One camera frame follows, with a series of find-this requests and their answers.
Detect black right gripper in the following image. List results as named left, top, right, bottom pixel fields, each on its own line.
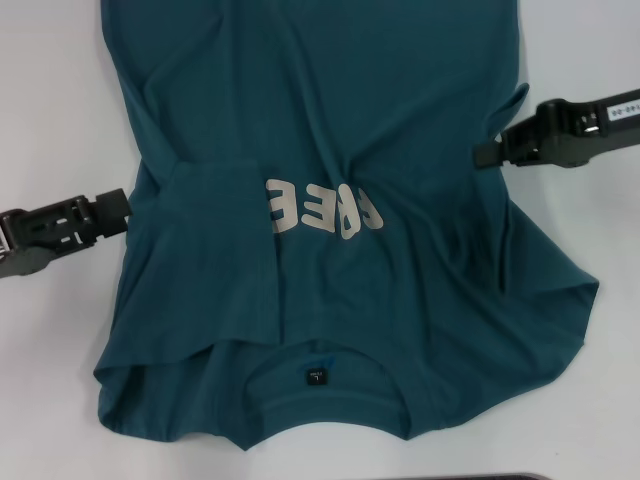
left=474, top=88, right=640, bottom=170

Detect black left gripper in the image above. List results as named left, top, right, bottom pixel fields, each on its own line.
left=0, top=188, right=132, bottom=280

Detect teal blue printed t-shirt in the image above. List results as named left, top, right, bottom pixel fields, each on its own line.
left=92, top=0, right=600, bottom=437

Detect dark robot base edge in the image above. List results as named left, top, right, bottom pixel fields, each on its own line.
left=344, top=473, right=551, bottom=480

